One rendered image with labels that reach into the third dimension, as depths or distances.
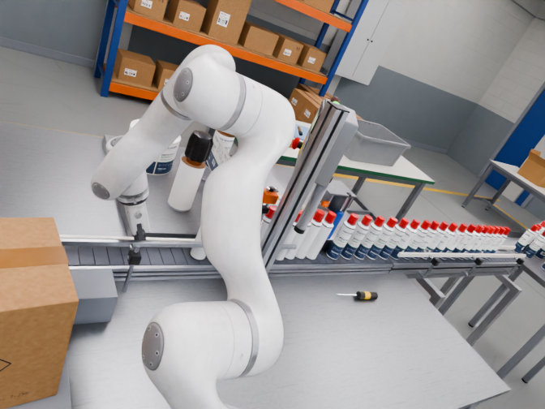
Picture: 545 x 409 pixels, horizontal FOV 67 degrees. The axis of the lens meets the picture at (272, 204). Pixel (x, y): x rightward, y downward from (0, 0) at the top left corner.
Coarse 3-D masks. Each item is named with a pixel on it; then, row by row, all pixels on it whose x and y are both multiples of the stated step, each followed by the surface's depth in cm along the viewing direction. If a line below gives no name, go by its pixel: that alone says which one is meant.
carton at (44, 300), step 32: (0, 224) 78; (32, 224) 81; (0, 256) 72; (32, 256) 74; (64, 256) 77; (0, 288) 66; (32, 288) 69; (64, 288) 71; (0, 320) 64; (32, 320) 68; (64, 320) 71; (0, 352) 68; (32, 352) 72; (64, 352) 76; (0, 384) 72; (32, 384) 77
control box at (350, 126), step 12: (348, 108) 118; (348, 120) 104; (348, 132) 104; (336, 144) 106; (348, 144) 106; (300, 156) 111; (336, 156) 108; (324, 168) 109; (336, 168) 109; (324, 180) 111
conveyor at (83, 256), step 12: (72, 252) 112; (84, 252) 114; (96, 252) 115; (108, 252) 117; (120, 252) 119; (144, 252) 123; (156, 252) 125; (168, 252) 128; (180, 252) 130; (324, 252) 165; (72, 264) 109; (84, 264) 110; (96, 264) 112; (108, 264) 114; (120, 264) 115; (144, 264) 119; (156, 264) 121; (168, 264) 123; (180, 264) 125; (192, 264) 128; (204, 264) 130; (276, 264) 145; (288, 264) 148; (300, 264) 152; (312, 264) 155
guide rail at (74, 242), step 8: (64, 240) 103; (72, 240) 104; (80, 240) 105; (88, 240) 106; (96, 240) 108; (104, 240) 109; (112, 240) 110; (120, 240) 111; (128, 240) 112; (136, 240) 114; (144, 240) 115; (288, 248) 143
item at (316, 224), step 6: (318, 210) 146; (318, 216) 145; (312, 222) 146; (318, 222) 147; (312, 228) 147; (318, 228) 147; (312, 234) 148; (306, 240) 149; (312, 240) 150; (300, 246) 151; (306, 246) 150; (300, 252) 152; (306, 252) 153; (300, 258) 153
